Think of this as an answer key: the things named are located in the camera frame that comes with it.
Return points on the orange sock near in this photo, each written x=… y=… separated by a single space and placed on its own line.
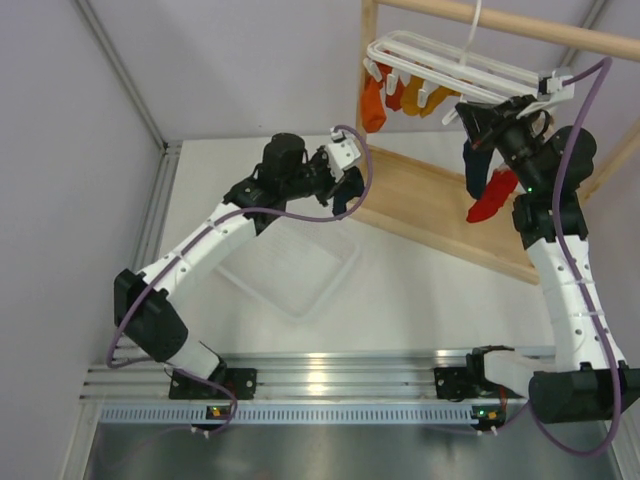
x=394 y=90

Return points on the red and beige sock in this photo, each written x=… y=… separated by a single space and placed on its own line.
x=501 y=185

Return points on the aluminium rail beam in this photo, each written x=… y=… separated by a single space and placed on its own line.
x=289 y=377

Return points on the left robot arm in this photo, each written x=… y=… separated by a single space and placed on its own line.
x=145 y=302

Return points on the yellow sock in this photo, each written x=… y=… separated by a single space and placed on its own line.
x=434 y=99
x=414 y=93

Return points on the orange sock far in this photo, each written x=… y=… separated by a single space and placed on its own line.
x=372 y=110

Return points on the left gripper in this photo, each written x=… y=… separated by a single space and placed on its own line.
x=331 y=187

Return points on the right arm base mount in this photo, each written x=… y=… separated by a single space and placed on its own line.
x=468 y=381

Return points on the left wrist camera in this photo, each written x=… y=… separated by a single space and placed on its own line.
x=342 y=152

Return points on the orange sock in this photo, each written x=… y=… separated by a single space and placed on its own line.
x=372 y=110
x=394 y=90

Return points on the aluminium corner frame post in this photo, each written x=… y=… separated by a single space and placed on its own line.
x=99 y=33

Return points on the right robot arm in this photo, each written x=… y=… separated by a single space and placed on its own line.
x=590 y=378

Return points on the navy blue sock pair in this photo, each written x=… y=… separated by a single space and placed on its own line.
x=476 y=168

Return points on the white plastic clip hanger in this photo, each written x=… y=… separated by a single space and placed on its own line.
x=475 y=77

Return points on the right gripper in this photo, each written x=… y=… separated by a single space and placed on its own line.
x=481 y=121

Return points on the grey slotted cable duct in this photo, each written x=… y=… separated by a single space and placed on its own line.
x=302 y=414

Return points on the wooden drying rack frame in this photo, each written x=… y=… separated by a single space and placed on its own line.
x=424 y=202

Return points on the clear plastic bin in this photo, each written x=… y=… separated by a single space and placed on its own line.
x=293 y=266

